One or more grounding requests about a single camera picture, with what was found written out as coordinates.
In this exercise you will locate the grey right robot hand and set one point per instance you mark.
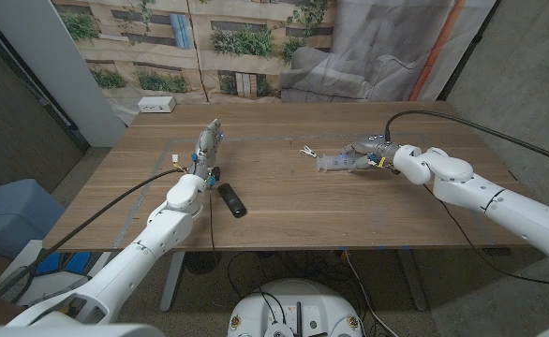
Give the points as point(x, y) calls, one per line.
point(373, 147)

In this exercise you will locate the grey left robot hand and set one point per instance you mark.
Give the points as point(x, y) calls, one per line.
point(207, 152)

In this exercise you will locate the clear plastic syringe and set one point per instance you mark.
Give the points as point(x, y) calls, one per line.
point(335, 162)

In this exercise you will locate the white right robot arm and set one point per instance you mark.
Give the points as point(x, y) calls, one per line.
point(490, 201)

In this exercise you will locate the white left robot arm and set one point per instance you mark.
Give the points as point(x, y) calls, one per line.
point(129, 262)

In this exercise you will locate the white left shoulder cover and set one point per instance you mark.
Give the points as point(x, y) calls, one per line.
point(68, 330)

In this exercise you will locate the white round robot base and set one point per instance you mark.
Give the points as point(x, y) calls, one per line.
point(298, 299)

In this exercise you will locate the black TV remote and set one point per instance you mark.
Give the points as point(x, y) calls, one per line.
point(231, 200)

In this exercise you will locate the small white clip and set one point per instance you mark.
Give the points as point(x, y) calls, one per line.
point(308, 151)

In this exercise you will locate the white power strip box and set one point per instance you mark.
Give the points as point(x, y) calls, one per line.
point(156, 104)

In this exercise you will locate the grey tape strip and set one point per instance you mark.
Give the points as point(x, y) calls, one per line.
point(138, 206)

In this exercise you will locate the printed backdrop sheet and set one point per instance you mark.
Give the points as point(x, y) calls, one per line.
point(349, 47)

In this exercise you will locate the black round floor stand base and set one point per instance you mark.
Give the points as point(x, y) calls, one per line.
point(203, 262)

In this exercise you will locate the white table leg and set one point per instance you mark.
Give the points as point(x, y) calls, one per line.
point(172, 281)

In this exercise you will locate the grey table leg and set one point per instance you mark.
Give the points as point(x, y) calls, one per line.
point(412, 281)

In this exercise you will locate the blue floor pad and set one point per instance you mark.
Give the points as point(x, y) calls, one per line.
point(78, 262)
point(48, 263)

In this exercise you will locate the blue grey upholstered chair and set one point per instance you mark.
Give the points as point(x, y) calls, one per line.
point(17, 215)

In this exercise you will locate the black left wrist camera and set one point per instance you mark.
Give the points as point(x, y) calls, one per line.
point(214, 177)

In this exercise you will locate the black backdrop frame pole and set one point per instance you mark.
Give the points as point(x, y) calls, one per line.
point(466, 51)

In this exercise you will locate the white wall pillar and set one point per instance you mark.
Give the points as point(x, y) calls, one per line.
point(49, 61)

